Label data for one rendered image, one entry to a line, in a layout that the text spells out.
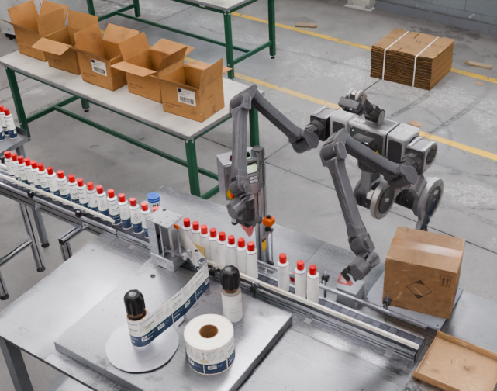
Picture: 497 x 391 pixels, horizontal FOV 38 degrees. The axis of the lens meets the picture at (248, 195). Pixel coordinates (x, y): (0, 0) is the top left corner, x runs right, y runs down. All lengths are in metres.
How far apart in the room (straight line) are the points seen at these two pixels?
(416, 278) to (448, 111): 3.68
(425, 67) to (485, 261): 2.54
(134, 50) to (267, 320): 2.77
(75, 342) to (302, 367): 0.98
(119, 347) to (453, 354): 1.40
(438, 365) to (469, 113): 3.89
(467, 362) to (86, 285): 1.77
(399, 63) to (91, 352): 4.73
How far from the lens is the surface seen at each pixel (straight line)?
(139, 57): 5.38
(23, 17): 6.33
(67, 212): 3.99
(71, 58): 5.74
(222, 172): 3.10
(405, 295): 3.23
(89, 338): 3.21
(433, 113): 6.62
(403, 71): 7.07
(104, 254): 3.70
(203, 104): 4.81
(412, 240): 3.22
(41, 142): 6.55
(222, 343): 2.88
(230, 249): 3.30
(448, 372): 3.08
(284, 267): 3.18
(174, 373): 2.99
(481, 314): 3.35
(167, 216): 3.35
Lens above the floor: 3.10
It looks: 35 degrees down
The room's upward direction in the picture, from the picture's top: 3 degrees counter-clockwise
